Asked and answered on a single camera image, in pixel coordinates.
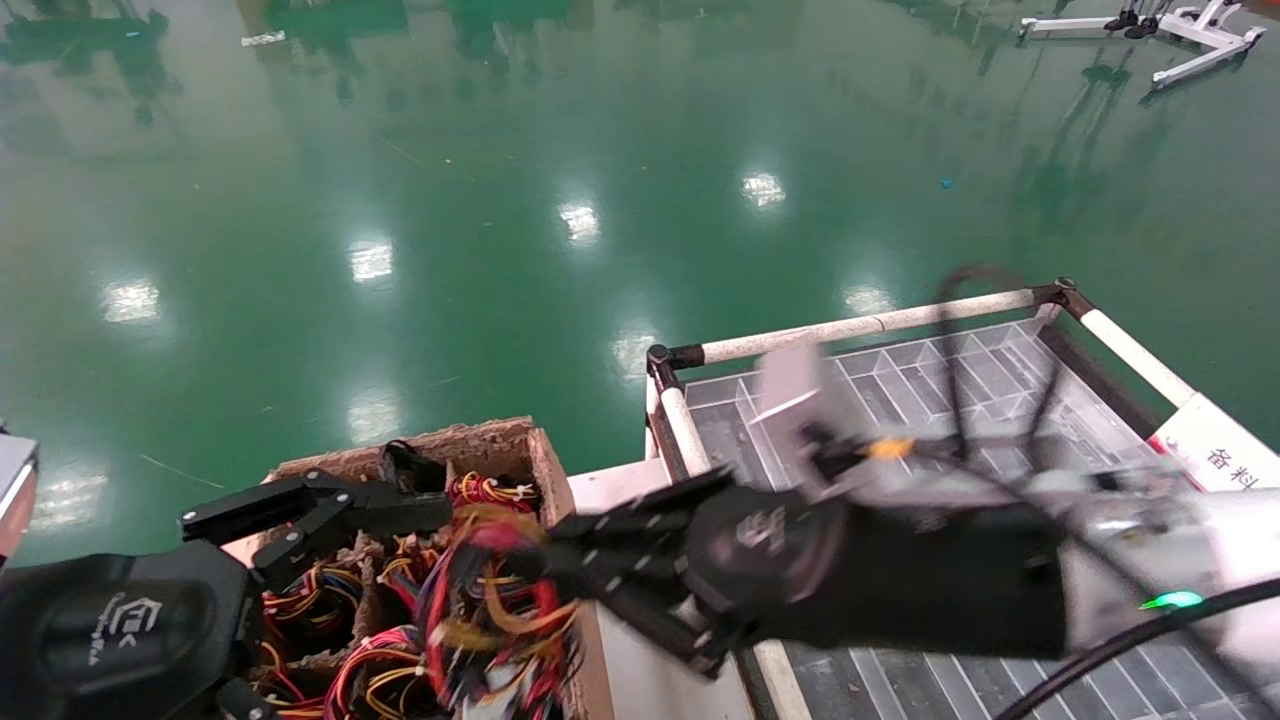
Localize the white printed label card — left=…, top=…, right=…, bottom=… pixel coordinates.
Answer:
left=1148, top=392, right=1280, bottom=495

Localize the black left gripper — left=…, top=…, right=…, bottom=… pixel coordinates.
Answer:
left=0, top=468, right=457, bottom=720

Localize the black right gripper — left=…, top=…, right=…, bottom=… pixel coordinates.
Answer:
left=546, top=467, right=1069, bottom=681

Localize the white pipe cart frame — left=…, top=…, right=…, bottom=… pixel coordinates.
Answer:
left=645, top=278, right=1201, bottom=720

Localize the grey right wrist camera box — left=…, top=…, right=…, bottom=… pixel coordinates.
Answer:
left=748, top=344, right=859, bottom=498

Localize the white metal floor stand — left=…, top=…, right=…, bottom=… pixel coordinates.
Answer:
left=1019, top=0, right=1269, bottom=92

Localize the clear plastic divider tray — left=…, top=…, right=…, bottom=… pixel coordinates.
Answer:
left=685, top=318, right=1280, bottom=720

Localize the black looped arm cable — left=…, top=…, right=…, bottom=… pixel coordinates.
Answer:
left=934, top=264, right=1069, bottom=493

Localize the black cable coil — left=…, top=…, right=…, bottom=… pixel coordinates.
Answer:
left=379, top=439, right=453, bottom=503

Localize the colourful wire bundle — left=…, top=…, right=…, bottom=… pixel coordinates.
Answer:
left=262, top=563, right=363, bottom=643
left=414, top=503, right=589, bottom=713
left=322, top=626, right=433, bottom=719
left=448, top=472, right=541, bottom=513
left=382, top=538, right=449, bottom=607

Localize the brown cardboard divider box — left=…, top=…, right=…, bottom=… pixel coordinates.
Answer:
left=225, top=417, right=617, bottom=720

